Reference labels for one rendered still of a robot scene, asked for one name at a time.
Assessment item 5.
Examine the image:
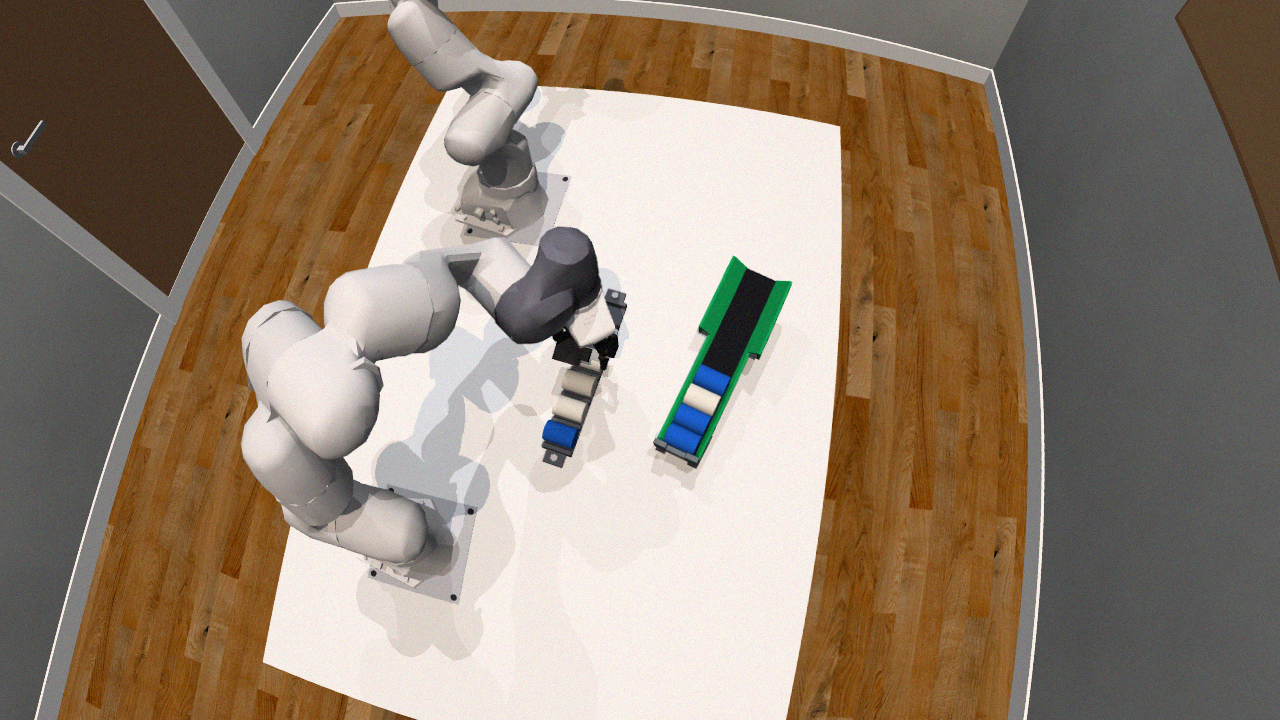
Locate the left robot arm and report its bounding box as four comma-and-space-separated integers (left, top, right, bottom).
387, 0, 548, 238

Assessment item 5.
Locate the grey cylinder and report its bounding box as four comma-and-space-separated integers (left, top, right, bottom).
580, 348, 602, 372
552, 395, 588, 423
562, 369, 598, 397

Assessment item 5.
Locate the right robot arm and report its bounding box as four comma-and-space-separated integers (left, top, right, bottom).
241, 225, 616, 588

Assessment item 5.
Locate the blue cylinder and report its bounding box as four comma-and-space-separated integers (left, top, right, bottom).
692, 364, 731, 397
663, 421, 701, 455
541, 420, 579, 448
673, 404, 712, 436

